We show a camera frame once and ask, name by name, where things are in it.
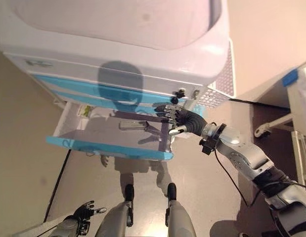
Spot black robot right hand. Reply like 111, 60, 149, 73
152, 103, 208, 136

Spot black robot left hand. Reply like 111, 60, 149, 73
73, 200, 108, 223

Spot white blue medicine box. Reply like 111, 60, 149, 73
119, 120, 150, 130

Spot blue front cart drawer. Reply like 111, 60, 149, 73
45, 102, 175, 161

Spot green white medicine box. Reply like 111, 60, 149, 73
77, 105, 92, 118

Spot grey robot left leg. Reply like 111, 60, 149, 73
94, 184, 135, 237

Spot grey robot leg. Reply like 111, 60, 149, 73
165, 182, 197, 237
94, 184, 135, 237

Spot black cart keys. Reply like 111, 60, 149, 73
171, 88, 186, 104

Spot white perforated side basket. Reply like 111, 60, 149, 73
192, 39, 236, 111

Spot white bed caster wheel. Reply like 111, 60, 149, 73
253, 124, 272, 138

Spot white hospital bed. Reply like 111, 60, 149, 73
235, 61, 306, 139

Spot grey robot right leg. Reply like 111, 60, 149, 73
165, 182, 197, 237

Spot white blue medical cart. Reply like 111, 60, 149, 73
0, 0, 236, 161

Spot blue bed corner bumper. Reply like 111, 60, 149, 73
282, 69, 300, 87

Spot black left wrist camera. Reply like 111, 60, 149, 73
77, 219, 92, 236

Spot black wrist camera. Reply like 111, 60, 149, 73
77, 219, 92, 236
199, 138, 218, 156

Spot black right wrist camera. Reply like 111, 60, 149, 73
199, 138, 218, 156

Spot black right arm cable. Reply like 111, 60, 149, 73
213, 148, 306, 206

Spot white metal bed rail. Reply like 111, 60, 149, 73
291, 129, 306, 190

